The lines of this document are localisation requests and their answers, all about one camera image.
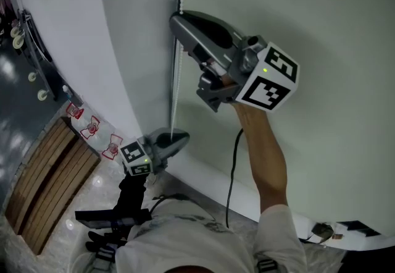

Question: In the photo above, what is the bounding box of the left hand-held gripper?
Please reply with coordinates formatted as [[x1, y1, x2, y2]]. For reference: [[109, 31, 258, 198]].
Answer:
[[118, 128, 191, 177]]

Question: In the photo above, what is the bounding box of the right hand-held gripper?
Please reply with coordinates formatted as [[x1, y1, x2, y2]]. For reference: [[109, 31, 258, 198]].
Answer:
[[185, 10, 301, 113]]

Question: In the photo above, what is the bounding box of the person's left forearm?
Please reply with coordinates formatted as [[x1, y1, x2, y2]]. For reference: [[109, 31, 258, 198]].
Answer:
[[118, 172, 148, 216]]

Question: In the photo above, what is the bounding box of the person's right forearm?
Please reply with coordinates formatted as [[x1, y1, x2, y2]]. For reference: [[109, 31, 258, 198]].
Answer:
[[231, 101, 289, 214]]

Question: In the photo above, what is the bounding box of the clear bottle with red label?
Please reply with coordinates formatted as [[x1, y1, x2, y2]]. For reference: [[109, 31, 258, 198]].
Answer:
[[65, 102, 85, 120], [80, 115, 101, 140], [101, 133, 125, 161]]

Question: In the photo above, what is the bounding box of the black waist pack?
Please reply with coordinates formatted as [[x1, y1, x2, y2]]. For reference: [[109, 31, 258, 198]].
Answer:
[[75, 208, 153, 230]]

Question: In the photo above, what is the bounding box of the person's white shirt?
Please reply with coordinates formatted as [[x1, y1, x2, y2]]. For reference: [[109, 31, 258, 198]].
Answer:
[[114, 196, 316, 273]]

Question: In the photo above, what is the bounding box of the wooden slatted pallet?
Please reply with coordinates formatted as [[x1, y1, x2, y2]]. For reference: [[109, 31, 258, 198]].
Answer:
[[4, 116, 102, 256]]

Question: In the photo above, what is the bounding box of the grey metal cart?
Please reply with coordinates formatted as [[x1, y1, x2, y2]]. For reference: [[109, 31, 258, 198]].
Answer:
[[10, 0, 84, 106]]

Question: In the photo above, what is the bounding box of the grey round object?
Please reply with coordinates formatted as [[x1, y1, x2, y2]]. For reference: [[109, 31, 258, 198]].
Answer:
[[311, 222, 336, 243]]

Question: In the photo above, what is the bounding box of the black flat object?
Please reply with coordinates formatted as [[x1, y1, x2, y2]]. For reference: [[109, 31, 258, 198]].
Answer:
[[338, 220, 381, 238]]

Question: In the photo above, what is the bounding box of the black cable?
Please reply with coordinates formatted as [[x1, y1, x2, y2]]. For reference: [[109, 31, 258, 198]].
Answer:
[[225, 128, 245, 230]]

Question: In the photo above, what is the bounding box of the black striped strap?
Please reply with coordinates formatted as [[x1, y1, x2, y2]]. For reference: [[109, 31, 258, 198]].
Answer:
[[85, 230, 128, 268]]

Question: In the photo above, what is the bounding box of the grey strap buckle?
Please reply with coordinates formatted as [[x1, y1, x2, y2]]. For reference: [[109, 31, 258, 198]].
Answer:
[[254, 258, 279, 273]]

